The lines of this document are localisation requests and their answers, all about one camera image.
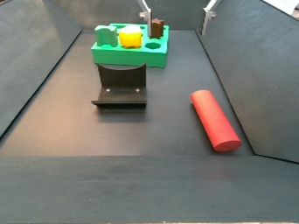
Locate green shape sorter block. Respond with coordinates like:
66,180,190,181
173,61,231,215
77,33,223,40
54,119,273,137
91,24,170,67

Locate brown star peg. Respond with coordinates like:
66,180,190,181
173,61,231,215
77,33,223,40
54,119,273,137
151,18,165,39

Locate black cradle fixture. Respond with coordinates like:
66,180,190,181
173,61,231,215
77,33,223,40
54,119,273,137
91,64,147,107

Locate red oval cylinder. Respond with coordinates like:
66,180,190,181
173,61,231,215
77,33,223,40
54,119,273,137
191,90,242,152

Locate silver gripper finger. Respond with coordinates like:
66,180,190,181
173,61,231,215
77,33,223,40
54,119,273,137
137,0,153,25
201,0,221,35

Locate yellow pentagon peg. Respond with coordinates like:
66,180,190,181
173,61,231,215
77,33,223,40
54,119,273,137
119,24,143,48

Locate green notched peg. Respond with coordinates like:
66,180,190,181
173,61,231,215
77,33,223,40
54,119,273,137
95,25,118,47

